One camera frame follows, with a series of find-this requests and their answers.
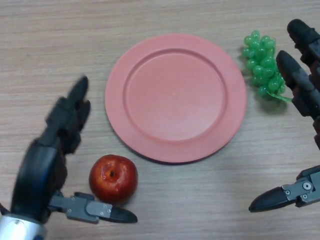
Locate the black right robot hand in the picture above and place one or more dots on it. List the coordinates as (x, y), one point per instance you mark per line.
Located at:
(297, 77)

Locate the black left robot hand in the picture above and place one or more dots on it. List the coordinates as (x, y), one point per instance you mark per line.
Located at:
(35, 175)

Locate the red apple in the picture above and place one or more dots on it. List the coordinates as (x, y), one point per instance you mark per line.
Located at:
(113, 185)

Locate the pink round plate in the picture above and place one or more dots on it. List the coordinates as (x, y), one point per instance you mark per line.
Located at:
(176, 100)

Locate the green grape bunch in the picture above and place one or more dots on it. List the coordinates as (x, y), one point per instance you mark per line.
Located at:
(261, 65)

